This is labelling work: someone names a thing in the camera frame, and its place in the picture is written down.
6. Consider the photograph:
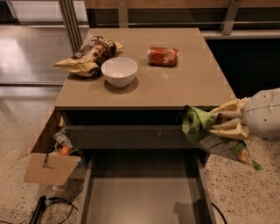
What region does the grey drawer cabinet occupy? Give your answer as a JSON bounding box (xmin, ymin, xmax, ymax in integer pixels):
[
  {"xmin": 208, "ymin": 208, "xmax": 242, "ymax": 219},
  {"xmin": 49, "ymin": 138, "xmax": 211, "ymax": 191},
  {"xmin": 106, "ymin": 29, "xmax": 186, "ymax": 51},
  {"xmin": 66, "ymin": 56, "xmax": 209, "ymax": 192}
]
[{"xmin": 53, "ymin": 27, "xmax": 237, "ymax": 224}]

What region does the black cable right floor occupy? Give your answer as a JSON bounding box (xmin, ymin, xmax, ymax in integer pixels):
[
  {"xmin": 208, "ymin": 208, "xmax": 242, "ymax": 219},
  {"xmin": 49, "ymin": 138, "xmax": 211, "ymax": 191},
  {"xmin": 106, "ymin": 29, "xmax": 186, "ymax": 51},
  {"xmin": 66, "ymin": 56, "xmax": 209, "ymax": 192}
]
[{"xmin": 211, "ymin": 201, "xmax": 228, "ymax": 224}]

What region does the open middle drawer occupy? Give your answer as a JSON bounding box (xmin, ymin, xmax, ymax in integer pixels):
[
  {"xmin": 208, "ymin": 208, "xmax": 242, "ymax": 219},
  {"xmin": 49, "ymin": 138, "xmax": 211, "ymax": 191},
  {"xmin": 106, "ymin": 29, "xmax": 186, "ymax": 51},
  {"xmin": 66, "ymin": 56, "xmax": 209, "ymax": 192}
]
[{"xmin": 77, "ymin": 153, "xmax": 217, "ymax": 224}]

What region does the black cable on floor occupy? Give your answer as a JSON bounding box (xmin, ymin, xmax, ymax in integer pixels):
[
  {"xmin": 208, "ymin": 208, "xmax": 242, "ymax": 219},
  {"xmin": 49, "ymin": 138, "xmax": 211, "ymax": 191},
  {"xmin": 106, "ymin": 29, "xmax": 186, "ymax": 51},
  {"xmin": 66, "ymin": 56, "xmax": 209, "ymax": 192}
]
[{"xmin": 0, "ymin": 195, "xmax": 79, "ymax": 224}]

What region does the green rice chip bag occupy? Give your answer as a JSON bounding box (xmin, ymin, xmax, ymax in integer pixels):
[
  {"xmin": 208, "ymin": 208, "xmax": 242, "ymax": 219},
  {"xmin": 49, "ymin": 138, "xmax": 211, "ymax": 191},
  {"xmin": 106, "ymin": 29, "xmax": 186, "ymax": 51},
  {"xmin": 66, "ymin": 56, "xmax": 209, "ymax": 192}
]
[{"xmin": 177, "ymin": 106, "xmax": 263, "ymax": 171}]

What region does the brown yellow chip bag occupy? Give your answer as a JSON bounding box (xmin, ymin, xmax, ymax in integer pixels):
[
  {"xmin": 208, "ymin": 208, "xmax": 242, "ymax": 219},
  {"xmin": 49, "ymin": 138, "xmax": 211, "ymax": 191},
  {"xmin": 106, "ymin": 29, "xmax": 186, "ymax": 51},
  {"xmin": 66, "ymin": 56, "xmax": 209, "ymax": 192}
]
[{"xmin": 54, "ymin": 35, "xmax": 123, "ymax": 77}]

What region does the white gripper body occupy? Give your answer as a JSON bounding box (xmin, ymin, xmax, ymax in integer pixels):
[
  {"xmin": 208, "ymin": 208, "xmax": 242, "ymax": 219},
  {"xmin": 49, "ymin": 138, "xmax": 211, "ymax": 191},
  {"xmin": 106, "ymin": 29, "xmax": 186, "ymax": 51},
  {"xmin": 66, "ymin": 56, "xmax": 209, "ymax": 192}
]
[{"xmin": 243, "ymin": 88, "xmax": 280, "ymax": 140}]

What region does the orange fruit in box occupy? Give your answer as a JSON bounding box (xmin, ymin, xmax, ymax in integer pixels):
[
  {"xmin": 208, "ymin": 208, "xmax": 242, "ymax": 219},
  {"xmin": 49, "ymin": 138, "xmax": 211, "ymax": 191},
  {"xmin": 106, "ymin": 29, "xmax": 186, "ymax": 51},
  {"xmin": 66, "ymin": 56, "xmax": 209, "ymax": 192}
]
[{"xmin": 59, "ymin": 146, "xmax": 72, "ymax": 156}]

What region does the white ceramic bowl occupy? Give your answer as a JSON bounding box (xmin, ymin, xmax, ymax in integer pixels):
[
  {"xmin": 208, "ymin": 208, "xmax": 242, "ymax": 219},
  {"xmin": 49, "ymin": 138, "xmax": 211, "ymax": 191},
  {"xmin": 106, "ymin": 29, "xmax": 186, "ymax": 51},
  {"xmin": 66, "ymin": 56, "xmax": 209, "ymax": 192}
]
[{"xmin": 101, "ymin": 57, "xmax": 138, "ymax": 88}]

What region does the crumpled packet in box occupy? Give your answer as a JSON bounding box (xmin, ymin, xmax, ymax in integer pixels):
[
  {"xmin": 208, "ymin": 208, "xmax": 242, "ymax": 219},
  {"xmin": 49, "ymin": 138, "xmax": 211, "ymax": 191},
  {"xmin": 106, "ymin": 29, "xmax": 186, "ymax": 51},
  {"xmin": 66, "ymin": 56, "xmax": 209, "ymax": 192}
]
[{"xmin": 53, "ymin": 129, "xmax": 73, "ymax": 148}]

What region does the closed top drawer front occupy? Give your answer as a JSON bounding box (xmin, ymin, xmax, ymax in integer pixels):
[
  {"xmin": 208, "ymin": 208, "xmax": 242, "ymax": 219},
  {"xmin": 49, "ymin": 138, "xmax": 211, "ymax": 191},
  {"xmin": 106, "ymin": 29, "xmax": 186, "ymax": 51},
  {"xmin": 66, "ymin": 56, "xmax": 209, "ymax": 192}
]
[{"xmin": 66, "ymin": 125, "xmax": 193, "ymax": 150}]

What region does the metal railing frame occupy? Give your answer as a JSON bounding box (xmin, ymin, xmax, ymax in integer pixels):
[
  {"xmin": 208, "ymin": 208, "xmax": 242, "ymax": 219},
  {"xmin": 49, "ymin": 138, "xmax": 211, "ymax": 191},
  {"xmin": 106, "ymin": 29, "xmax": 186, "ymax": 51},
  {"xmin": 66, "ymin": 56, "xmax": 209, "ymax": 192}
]
[{"xmin": 54, "ymin": 0, "xmax": 280, "ymax": 52}]

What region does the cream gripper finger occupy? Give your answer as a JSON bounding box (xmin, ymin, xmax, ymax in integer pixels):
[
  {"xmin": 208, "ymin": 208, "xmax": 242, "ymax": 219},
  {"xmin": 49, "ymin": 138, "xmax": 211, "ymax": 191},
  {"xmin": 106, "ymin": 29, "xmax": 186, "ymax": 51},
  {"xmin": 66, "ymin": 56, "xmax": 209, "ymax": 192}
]
[
  {"xmin": 208, "ymin": 118, "xmax": 250, "ymax": 140},
  {"xmin": 210, "ymin": 97, "xmax": 249, "ymax": 120}
]

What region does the red soda can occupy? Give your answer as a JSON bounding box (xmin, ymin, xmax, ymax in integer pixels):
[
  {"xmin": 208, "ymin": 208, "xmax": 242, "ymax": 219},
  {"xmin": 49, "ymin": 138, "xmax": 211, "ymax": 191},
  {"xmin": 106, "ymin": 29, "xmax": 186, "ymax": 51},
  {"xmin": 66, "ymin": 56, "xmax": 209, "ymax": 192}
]
[{"xmin": 148, "ymin": 47, "xmax": 179, "ymax": 67}]

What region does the open cardboard box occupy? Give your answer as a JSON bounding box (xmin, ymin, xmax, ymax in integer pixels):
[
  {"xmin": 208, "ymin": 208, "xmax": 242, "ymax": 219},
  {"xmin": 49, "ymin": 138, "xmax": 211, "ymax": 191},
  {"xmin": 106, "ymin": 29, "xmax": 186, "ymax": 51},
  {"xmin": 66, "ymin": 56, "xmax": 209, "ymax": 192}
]
[{"xmin": 18, "ymin": 106, "xmax": 86, "ymax": 186}]

